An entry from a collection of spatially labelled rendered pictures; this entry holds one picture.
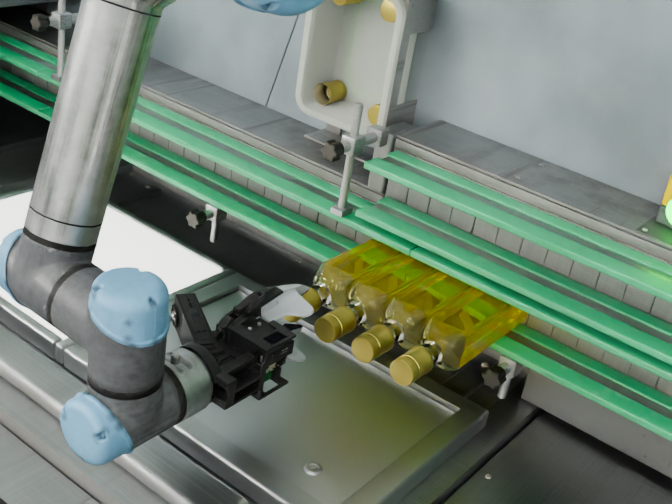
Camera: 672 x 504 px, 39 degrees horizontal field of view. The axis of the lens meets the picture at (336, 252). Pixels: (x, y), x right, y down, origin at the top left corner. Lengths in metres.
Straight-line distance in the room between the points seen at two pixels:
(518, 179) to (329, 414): 0.41
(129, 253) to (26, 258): 0.56
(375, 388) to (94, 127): 0.57
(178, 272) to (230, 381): 0.49
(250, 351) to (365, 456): 0.21
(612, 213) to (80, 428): 0.72
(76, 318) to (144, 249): 0.62
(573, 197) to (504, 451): 0.35
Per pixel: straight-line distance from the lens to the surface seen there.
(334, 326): 1.16
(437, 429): 1.25
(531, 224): 1.23
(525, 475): 1.29
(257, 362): 1.08
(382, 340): 1.15
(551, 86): 1.39
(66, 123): 0.96
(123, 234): 1.60
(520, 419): 1.36
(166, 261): 1.53
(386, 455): 1.20
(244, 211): 1.50
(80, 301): 0.95
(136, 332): 0.91
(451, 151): 1.36
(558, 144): 1.40
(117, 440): 0.96
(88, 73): 0.94
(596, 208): 1.28
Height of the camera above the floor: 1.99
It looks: 48 degrees down
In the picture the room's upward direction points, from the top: 115 degrees counter-clockwise
